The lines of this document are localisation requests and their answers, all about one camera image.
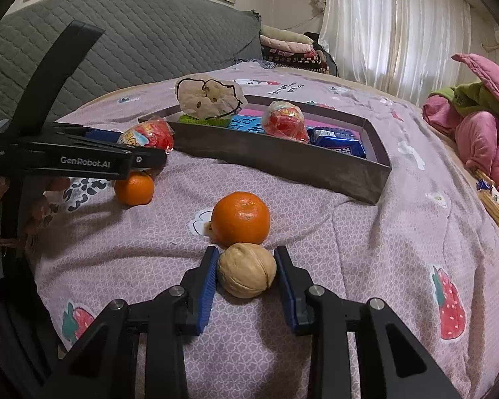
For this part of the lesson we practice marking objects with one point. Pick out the blue candy wrapper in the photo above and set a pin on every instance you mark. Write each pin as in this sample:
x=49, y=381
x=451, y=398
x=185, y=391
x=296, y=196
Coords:
x=483, y=185

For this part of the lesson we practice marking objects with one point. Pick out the small orange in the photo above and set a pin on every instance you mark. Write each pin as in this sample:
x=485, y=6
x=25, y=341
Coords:
x=135, y=189

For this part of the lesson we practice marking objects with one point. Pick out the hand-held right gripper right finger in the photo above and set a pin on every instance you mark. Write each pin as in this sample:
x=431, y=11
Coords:
x=289, y=295

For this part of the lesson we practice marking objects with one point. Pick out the beige folded blanket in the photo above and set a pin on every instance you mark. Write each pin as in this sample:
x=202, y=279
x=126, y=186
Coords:
x=282, y=33

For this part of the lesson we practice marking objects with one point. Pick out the red candy packet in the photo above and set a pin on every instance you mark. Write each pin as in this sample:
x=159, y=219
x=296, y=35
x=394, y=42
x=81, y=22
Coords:
x=149, y=135
x=285, y=122

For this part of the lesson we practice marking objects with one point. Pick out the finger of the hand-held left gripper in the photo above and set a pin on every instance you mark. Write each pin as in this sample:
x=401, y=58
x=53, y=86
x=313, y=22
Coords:
x=154, y=158
x=102, y=136

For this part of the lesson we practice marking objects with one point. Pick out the blue floral cloth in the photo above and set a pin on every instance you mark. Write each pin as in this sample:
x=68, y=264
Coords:
x=253, y=63

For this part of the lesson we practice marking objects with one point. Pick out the blue snack packet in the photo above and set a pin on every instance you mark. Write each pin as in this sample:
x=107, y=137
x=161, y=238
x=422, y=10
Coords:
x=337, y=141

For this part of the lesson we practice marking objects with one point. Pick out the dark patterned folded blanket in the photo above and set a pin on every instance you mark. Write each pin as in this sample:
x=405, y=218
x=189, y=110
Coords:
x=295, y=60

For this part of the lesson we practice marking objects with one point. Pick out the pink padded garment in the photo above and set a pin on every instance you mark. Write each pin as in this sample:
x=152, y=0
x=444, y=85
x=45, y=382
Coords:
x=478, y=145

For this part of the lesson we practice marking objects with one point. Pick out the grey quilted headboard cover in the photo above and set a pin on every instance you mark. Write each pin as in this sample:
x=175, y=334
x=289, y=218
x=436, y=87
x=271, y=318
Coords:
x=149, y=37

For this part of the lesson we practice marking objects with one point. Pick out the pink folded blanket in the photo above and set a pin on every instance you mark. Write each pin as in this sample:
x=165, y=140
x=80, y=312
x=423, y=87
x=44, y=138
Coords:
x=285, y=45

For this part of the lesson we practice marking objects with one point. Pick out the dark cardboard box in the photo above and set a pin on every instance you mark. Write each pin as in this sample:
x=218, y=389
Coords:
x=274, y=158

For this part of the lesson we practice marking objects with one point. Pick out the white sheer curtain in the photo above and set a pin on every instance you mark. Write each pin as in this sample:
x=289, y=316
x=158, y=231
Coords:
x=391, y=29

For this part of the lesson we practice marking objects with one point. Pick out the walnut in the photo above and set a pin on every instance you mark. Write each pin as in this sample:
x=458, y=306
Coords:
x=245, y=272

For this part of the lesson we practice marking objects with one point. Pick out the large orange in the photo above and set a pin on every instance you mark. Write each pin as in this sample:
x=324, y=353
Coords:
x=240, y=216

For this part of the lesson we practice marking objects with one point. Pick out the white spotted scrunchie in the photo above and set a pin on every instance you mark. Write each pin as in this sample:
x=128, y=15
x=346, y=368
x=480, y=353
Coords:
x=199, y=95

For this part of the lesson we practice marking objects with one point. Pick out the lilac printed bedsheet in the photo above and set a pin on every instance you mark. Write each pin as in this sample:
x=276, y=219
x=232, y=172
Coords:
x=357, y=237

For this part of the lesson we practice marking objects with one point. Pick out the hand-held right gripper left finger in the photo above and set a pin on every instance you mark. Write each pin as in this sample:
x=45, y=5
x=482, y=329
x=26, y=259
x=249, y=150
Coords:
x=206, y=291

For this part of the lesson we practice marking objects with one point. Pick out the pink book with blue panel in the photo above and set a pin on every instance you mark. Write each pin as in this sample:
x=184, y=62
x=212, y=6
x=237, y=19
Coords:
x=249, y=124

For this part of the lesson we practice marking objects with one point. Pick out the pink quilted jacket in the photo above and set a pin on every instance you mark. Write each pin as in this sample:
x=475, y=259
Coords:
x=490, y=79

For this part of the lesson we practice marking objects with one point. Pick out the green garment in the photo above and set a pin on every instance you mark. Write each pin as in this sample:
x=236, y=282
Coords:
x=470, y=99

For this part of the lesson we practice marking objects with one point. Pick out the person's left hand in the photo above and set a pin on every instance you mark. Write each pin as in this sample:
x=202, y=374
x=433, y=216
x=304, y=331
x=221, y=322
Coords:
x=52, y=185

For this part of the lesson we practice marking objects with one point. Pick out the green fuzzy sponge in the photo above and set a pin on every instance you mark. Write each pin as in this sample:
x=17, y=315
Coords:
x=208, y=121

